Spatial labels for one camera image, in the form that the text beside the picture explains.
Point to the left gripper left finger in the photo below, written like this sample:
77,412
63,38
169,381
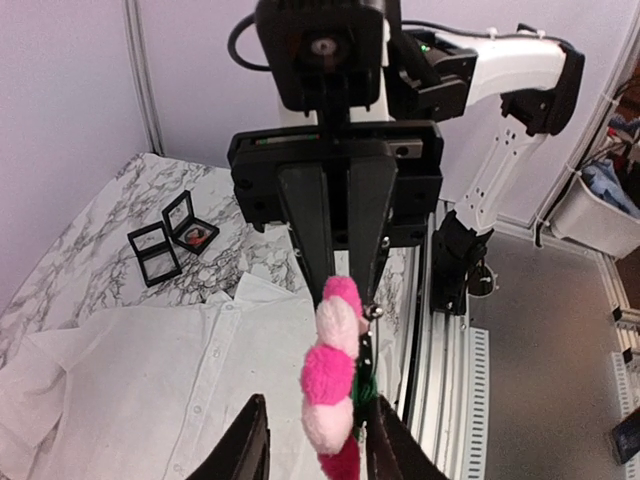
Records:
243,452

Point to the pink flower brooch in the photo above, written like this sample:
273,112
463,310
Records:
338,379

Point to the black box with brown brooch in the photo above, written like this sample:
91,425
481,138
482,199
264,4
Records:
185,228

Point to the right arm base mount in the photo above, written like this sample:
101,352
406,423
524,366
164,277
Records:
456,250

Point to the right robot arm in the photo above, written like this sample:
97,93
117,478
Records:
435,73

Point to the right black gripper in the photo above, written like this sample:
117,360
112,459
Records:
274,184

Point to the black box of flower brooch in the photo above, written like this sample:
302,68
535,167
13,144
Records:
156,257

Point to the left aluminium frame post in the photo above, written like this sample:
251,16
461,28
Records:
141,75

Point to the white slotted cable duct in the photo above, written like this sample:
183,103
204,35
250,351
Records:
464,428

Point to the grey storage bin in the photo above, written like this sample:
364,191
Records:
597,212

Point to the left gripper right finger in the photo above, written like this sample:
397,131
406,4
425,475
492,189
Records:
391,451

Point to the white button shirt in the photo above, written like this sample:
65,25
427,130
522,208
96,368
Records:
148,392

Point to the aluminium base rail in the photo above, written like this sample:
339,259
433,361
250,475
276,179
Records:
433,389

